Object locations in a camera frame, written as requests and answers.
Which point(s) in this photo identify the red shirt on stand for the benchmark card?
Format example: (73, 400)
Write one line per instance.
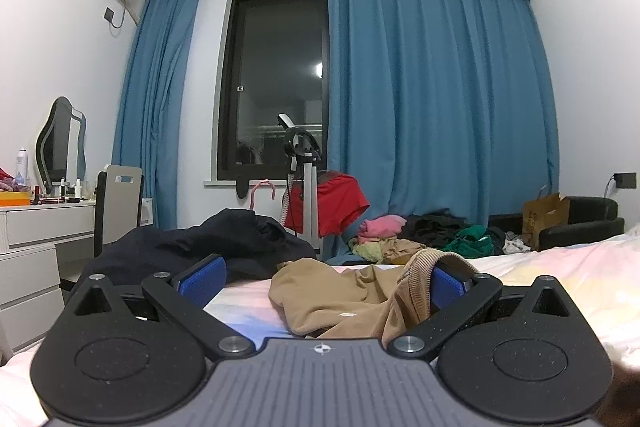
(340, 203)

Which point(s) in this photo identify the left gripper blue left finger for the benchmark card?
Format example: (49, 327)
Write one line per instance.
(180, 300)

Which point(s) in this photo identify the black wall socket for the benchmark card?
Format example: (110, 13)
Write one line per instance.
(625, 180)

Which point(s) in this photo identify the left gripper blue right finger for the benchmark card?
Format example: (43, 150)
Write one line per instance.
(457, 303)

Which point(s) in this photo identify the yellow-green garment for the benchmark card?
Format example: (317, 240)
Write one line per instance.
(371, 251)

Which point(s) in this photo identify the tan t-shirt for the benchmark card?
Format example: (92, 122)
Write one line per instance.
(372, 302)

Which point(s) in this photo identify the black clothes pile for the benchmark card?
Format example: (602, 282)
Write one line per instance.
(435, 230)

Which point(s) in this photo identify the person's right hand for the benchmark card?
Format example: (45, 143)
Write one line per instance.
(621, 405)

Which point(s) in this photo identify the brown paper bag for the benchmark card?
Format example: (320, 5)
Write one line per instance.
(547, 210)

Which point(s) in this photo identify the grey black chair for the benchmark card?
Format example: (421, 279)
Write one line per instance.
(118, 204)

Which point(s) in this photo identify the dark window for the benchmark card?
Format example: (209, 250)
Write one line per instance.
(276, 61)

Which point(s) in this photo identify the wavy vanity mirror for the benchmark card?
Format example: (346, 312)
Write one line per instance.
(60, 146)

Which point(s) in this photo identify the right blue curtain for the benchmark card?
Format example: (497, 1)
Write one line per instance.
(441, 105)

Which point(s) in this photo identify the blue curtain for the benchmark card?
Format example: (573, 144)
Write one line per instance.
(441, 105)
(148, 121)

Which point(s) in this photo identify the green garment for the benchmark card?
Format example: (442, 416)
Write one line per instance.
(471, 243)

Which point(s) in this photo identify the left blue curtain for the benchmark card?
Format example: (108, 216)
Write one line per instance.
(148, 121)

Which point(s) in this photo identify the black armchair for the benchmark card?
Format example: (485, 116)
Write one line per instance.
(591, 219)

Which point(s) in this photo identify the white dresser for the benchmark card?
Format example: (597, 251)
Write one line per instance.
(31, 296)

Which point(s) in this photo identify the dark navy jacket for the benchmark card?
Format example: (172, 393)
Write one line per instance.
(252, 246)

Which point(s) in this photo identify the beige garment in pile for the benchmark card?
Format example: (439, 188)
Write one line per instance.
(398, 251)

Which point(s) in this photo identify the pink folded garment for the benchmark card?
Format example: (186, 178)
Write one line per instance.
(381, 227)

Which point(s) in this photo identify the silver garment steamer stand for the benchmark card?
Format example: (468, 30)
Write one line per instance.
(304, 154)

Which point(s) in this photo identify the white spray bottle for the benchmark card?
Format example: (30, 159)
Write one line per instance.
(21, 167)

